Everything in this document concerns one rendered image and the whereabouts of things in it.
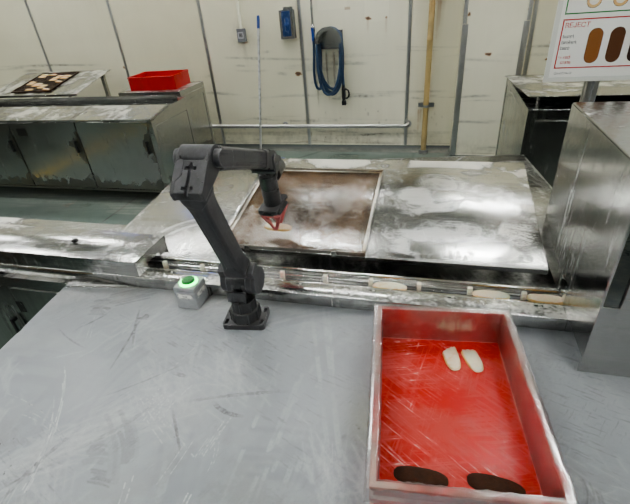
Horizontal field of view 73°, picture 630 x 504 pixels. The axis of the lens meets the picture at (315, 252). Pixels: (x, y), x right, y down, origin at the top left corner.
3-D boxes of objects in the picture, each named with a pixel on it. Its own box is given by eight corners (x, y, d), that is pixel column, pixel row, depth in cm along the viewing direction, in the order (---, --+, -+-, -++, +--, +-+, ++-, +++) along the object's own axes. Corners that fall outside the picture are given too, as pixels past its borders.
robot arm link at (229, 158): (173, 171, 91) (219, 172, 89) (171, 143, 90) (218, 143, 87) (251, 168, 132) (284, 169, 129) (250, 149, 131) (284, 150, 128)
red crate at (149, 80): (130, 91, 429) (126, 77, 422) (148, 84, 459) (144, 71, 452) (176, 89, 419) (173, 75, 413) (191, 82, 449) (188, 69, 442)
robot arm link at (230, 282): (229, 306, 118) (247, 307, 117) (222, 276, 113) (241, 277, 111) (241, 286, 125) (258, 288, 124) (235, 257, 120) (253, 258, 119)
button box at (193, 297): (179, 316, 132) (169, 287, 126) (191, 300, 138) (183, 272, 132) (202, 319, 130) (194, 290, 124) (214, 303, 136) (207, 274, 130)
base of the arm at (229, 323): (222, 329, 120) (264, 330, 118) (217, 307, 116) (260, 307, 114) (231, 309, 127) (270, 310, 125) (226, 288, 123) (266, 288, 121)
